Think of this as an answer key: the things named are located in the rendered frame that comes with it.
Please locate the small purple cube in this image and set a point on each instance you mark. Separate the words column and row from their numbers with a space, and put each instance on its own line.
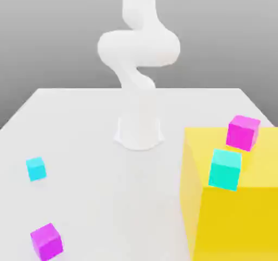
column 46, row 242

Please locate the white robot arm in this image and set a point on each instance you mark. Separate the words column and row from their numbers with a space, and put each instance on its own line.
column 139, row 47

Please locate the small cyan cube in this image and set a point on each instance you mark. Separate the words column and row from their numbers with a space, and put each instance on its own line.
column 36, row 170

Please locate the large yellow box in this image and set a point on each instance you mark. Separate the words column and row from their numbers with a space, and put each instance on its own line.
column 234, row 221

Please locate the small turquoise cube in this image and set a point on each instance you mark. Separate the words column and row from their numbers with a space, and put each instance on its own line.
column 224, row 174

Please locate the small magenta cube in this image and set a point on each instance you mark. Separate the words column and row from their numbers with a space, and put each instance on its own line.
column 241, row 134

